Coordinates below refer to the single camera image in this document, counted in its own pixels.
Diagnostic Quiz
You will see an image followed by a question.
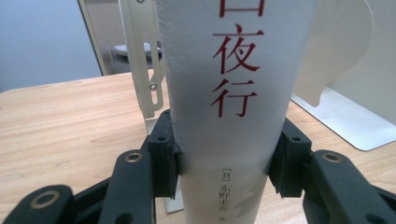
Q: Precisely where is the white book with red print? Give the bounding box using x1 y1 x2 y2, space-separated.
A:
155 0 319 224

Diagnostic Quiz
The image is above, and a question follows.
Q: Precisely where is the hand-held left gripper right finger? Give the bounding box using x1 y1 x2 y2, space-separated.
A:
266 117 313 199

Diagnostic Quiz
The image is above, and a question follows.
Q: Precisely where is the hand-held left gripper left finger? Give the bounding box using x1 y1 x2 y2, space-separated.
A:
147 108 184 201

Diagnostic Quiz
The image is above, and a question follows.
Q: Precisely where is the grey round object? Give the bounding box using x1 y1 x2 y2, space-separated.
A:
111 40 163 63

